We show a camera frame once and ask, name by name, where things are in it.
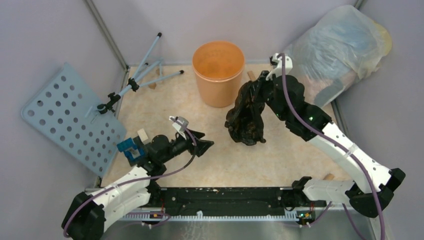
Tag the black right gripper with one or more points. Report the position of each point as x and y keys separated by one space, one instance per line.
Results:
x=261 y=82

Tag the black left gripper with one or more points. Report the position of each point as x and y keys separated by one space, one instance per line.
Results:
x=204 y=145

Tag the black trash bag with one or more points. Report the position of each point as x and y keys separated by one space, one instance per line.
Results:
x=244 y=122

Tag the large translucent trash bag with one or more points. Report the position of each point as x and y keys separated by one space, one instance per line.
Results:
x=344 y=47

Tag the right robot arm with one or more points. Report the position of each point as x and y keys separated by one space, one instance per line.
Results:
x=372 y=185

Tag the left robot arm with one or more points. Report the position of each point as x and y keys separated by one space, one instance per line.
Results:
x=91 y=214

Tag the orange plastic trash bin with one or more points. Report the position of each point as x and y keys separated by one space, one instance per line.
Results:
x=218 y=68

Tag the flat wooden block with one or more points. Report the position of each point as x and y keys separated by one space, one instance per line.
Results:
x=251 y=75

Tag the white cube block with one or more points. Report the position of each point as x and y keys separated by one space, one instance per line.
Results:
x=143 y=135

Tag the small wooden block by tripod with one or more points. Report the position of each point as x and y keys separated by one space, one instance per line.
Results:
x=152 y=86

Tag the blue clamp block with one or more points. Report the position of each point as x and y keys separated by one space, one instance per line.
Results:
x=133 y=150

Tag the light blue tripod stand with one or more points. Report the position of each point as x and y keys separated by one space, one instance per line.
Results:
x=134 y=82

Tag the wooden cylinder block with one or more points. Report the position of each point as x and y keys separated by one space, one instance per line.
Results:
x=329 y=177

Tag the light blue perforated board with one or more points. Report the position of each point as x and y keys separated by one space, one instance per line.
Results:
x=65 y=111

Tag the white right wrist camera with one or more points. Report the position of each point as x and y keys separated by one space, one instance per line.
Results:
x=281 y=64

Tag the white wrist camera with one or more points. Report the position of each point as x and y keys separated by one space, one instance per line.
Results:
x=281 y=64
x=180 y=124

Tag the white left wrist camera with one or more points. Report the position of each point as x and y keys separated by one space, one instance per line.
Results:
x=180 y=124

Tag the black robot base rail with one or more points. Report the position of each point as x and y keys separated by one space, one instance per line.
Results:
x=228 y=201

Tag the white cable comb strip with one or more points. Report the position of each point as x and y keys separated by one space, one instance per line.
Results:
x=200 y=217

